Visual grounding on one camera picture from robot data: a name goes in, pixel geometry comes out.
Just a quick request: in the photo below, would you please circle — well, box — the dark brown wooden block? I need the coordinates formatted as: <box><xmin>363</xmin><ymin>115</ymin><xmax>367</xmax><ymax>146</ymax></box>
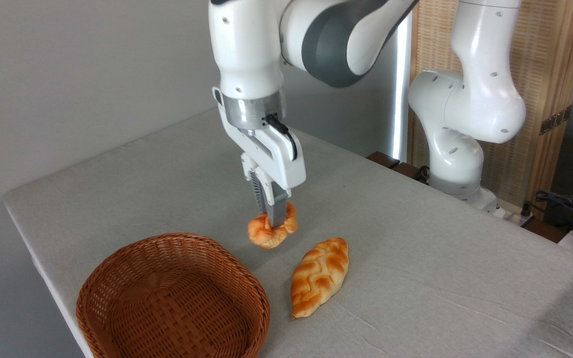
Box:
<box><xmin>391</xmin><ymin>162</ymin><xmax>429</xmax><ymax>184</ymax></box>
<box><xmin>366</xmin><ymin>151</ymin><xmax>400</xmax><ymax>170</ymax></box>

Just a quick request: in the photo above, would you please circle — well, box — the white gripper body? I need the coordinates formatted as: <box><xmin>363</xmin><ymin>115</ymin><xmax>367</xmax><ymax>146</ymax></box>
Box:
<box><xmin>212</xmin><ymin>87</ymin><xmax>307</xmax><ymax>190</ymax></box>

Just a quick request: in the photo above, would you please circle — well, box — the brown wicker basket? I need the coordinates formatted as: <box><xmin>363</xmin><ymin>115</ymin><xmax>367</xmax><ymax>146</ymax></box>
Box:
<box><xmin>76</xmin><ymin>233</ymin><xmax>271</xmax><ymax>358</ymax></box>

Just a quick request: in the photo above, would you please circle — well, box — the grey tablecloth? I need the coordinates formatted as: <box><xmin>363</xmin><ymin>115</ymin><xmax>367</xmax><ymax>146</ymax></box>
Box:
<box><xmin>2</xmin><ymin>108</ymin><xmax>573</xmax><ymax>358</ymax></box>

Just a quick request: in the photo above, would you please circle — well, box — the round knotted bread roll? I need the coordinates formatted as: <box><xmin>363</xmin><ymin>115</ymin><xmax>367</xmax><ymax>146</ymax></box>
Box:
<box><xmin>248</xmin><ymin>201</ymin><xmax>299</xmax><ymax>250</ymax></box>

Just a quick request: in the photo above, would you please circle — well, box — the black cable bundle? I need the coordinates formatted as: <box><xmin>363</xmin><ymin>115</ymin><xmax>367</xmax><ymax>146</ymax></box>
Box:
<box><xmin>534</xmin><ymin>190</ymin><xmax>573</xmax><ymax>235</ymax></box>

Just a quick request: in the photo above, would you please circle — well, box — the metal screen hinge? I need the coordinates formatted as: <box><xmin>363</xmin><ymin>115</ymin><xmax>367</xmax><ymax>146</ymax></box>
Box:
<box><xmin>539</xmin><ymin>105</ymin><xmax>573</xmax><ymax>136</ymax></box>

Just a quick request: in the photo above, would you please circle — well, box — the white power strip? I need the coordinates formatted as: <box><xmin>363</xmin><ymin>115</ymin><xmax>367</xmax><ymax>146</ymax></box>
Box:
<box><xmin>494</xmin><ymin>199</ymin><xmax>537</xmax><ymax>227</ymax></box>

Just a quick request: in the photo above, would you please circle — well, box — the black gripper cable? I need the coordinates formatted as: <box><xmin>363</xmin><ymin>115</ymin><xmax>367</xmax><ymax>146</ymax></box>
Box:
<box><xmin>265</xmin><ymin>115</ymin><xmax>298</xmax><ymax>162</ymax></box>

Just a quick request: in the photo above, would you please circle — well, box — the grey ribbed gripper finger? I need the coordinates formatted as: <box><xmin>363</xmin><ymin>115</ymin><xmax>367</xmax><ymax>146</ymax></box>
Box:
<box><xmin>241</xmin><ymin>153</ymin><xmax>268</xmax><ymax>215</ymax></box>
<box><xmin>265</xmin><ymin>174</ymin><xmax>288</xmax><ymax>229</ymax></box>

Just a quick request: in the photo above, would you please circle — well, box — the white vertical light strip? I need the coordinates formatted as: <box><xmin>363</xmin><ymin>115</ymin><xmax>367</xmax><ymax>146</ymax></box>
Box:
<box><xmin>391</xmin><ymin>9</ymin><xmax>413</xmax><ymax>163</ymax></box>

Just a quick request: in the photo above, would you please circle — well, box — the long braided bread loaf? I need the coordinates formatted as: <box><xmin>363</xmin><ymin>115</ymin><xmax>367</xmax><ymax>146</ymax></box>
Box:
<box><xmin>290</xmin><ymin>238</ymin><xmax>350</xmax><ymax>320</ymax></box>

